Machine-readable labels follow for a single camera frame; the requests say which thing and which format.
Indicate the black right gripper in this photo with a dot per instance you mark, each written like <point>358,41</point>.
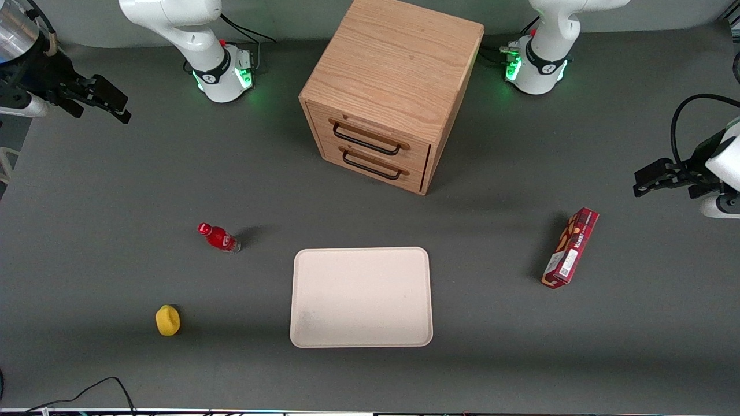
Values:
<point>41,74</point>

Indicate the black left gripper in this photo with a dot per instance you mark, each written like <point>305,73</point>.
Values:
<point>689,171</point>

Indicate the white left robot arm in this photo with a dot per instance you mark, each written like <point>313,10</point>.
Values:
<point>543,63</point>

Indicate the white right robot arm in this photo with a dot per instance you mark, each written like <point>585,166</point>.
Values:
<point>214,52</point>

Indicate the wooden drawer cabinet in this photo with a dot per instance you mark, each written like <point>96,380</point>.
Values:
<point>393,52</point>

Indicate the red cookie box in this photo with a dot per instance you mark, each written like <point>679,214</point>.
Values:
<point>569,249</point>

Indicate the red plastic bottle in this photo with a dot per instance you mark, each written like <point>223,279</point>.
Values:
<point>219,237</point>

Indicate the yellow lemon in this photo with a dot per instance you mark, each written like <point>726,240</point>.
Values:
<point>167,321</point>

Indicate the beige rectangular tray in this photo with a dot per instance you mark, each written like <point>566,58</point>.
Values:
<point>361,297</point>

